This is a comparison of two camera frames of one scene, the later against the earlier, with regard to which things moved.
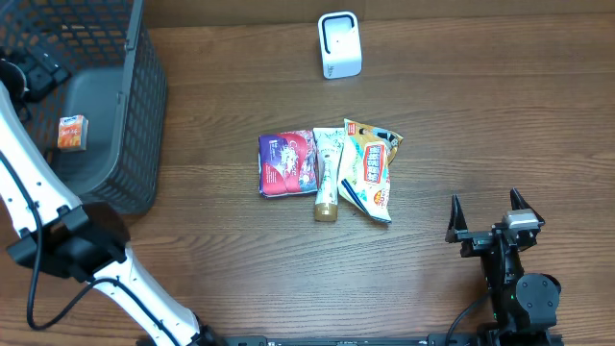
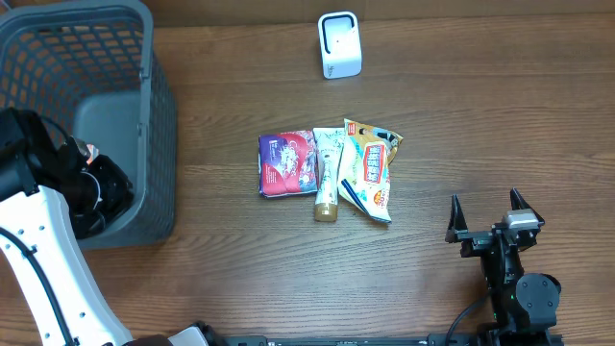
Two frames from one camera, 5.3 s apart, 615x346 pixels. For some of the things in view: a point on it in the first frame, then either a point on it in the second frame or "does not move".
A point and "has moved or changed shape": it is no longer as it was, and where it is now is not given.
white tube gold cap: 328,143 does not move
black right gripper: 477,240 does not move
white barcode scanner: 339,44 does not move
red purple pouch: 286,163 does not move
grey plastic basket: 105,130 has moved or changed shape
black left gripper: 45,71 → 119,185
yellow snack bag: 364,166 does not move
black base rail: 384,340 does not move
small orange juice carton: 72,133 → 94,152
